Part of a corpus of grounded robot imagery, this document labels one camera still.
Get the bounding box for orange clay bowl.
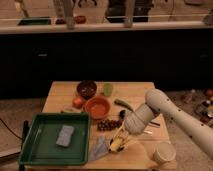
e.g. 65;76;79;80
84;96;110;120

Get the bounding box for bunch of dark grapes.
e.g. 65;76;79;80
97;119;122;131

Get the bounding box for dark brown bowl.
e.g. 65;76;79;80
77;80;97;99

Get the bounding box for dark cabinet counter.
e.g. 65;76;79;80
0;24;213;99

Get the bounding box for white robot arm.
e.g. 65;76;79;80
124;89;213;159

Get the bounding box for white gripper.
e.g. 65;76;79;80
124;104;159;135

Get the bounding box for grey sponge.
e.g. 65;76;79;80
56;125;75;147

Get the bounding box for red tomato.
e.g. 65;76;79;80
72;96;85;109

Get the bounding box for green cup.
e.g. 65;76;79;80
103;83;113;97

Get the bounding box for wooden table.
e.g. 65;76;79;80
24;81;179;171

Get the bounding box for grey cloth piece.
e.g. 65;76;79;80
88;136;108;161

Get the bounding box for green plastic tray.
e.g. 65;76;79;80
18;113;91;166

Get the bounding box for yellow banana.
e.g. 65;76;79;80
109;126;130;153

